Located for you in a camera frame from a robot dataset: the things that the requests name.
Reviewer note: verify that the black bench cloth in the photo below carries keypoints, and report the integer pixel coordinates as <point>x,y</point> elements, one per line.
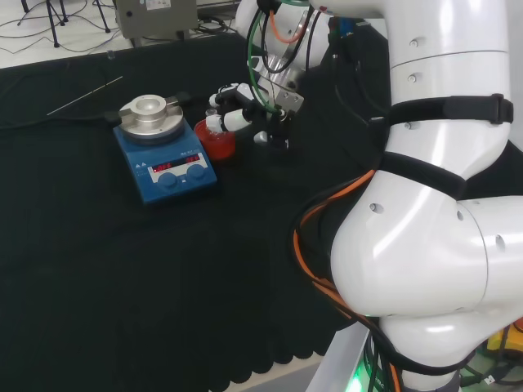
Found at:
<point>163,265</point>

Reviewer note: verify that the heater with blue base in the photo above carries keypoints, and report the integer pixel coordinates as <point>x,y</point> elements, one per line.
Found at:
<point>171,192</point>

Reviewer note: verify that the thin glass rod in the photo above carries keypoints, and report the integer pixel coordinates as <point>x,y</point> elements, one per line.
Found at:
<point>85,95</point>

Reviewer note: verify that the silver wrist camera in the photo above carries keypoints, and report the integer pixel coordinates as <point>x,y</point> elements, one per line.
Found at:
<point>280,141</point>

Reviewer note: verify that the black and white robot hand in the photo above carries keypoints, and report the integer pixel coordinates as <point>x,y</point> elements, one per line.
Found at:
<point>235,119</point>

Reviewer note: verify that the black tripod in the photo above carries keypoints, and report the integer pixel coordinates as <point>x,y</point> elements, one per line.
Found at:
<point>102,16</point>
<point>52,20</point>

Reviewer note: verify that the clear round-bottom flask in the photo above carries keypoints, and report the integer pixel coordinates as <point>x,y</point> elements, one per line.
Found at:
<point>211,111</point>

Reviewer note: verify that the yellow stop button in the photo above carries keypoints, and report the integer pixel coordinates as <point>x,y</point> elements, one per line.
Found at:
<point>496,343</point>

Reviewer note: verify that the grey equipment box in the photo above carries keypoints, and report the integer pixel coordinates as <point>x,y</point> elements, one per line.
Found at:
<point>155,20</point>

